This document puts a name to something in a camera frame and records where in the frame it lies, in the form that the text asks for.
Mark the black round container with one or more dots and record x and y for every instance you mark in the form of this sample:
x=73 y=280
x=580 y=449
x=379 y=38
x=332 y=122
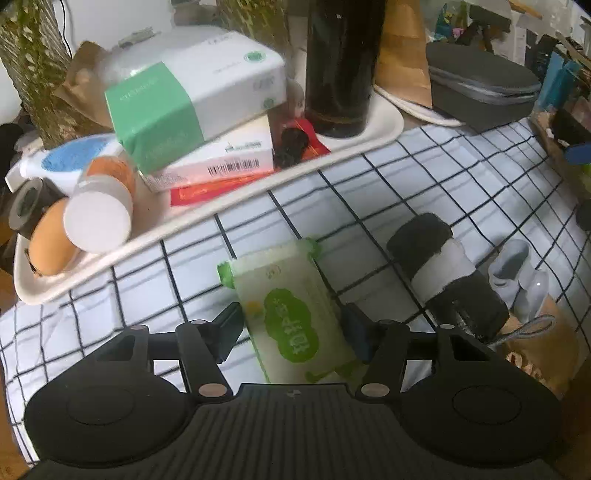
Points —
x=29 y=204

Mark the cream plastic tray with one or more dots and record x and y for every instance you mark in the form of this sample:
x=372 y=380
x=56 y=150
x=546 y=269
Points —
x=160 y=215

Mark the white cap orange bottle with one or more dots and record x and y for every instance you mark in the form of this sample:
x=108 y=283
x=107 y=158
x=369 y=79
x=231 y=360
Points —
x=98 y=215

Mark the black white rolled sock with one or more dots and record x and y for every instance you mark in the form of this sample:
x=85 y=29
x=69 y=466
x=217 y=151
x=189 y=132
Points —
x=444 y=278

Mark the glass vase bamboo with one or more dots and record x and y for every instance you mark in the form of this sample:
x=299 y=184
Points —
x=35 y=57
x=262 y=20

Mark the black thermos bottle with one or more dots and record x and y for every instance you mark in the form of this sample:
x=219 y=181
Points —
x=344 y=40

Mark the green wet wipes pack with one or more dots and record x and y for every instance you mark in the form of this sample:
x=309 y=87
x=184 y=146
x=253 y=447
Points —
x=291 y=317

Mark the grey baby socks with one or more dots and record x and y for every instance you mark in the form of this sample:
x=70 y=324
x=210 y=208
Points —
x=513 y=277

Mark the middle glass vase bamboo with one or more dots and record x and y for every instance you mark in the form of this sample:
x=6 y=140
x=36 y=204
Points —
x=262 y=20

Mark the white spray bottle blue label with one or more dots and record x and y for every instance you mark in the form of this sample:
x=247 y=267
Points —
x=62 y=166

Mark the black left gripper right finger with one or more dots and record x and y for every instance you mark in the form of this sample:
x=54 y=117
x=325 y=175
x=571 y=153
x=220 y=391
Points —
x=382 y=346

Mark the brown paper drawstring bag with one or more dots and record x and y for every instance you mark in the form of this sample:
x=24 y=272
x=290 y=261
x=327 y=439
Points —
x=552 y=358

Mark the red flat packet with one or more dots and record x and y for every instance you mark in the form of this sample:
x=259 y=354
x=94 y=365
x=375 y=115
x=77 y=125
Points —
x=297 y=143

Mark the left glass vase bamboo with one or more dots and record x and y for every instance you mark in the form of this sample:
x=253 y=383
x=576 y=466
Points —
x=35 y=57

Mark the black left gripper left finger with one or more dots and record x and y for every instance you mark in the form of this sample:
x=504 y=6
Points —
x=203 y=346

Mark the dark grey zipper case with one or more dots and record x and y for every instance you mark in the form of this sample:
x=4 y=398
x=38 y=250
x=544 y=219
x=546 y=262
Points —
x=478 y=88

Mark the white pink barcode box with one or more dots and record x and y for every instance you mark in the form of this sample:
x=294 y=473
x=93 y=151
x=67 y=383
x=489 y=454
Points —
x=243 y=151

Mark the checkered white tablecloth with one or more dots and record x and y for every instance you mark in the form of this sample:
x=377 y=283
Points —
x=490 y=188

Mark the green white tissue box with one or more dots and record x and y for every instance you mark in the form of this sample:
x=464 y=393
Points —
x=216 y=81

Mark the tan egg-shaped pouch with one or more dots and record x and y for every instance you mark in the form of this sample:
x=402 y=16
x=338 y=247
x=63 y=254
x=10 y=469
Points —
x=50 y=251

